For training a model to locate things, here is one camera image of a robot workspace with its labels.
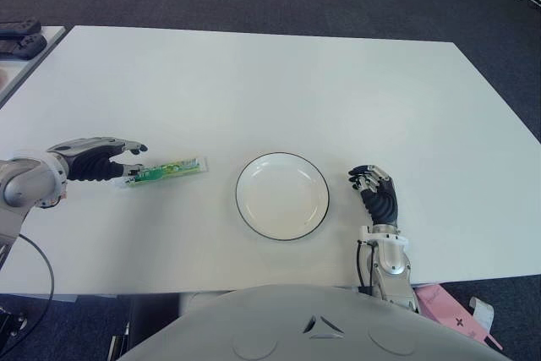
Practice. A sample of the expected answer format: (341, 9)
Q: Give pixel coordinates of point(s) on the white side table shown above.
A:
(25, 67)

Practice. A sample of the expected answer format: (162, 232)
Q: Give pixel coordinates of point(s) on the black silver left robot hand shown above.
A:
(91, 164)

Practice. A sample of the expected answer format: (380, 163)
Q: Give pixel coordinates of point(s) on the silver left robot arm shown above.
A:
(25, 183)

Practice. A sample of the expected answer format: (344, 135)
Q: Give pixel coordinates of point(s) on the white paper receipt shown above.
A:
(484, 312)

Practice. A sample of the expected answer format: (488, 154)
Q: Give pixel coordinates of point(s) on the black equipment frame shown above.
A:
(10, 321)

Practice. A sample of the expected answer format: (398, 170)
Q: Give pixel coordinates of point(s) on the pink cardboard box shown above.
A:
(441, 306)

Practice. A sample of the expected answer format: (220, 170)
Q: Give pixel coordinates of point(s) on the green toothpaste tube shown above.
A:
(173, 168)

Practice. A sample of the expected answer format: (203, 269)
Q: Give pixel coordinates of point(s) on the grey robot torso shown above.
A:
(317, 327)

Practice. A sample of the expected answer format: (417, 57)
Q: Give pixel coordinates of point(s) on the black game controller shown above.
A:
(23, 46)
(19, 26)

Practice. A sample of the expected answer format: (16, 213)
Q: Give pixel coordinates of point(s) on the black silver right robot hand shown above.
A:
(382, 202)

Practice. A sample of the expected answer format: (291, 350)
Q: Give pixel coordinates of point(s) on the white plate with black rim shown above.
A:
(282, 198)

